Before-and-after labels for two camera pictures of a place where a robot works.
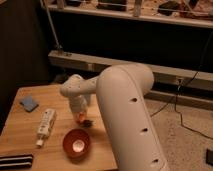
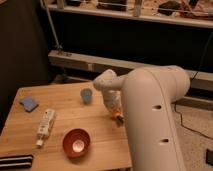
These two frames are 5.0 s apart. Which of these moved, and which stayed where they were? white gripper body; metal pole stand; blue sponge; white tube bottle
Moved: white gripper body
Stayed: metal pole stand; white tube bottle; blue sponge
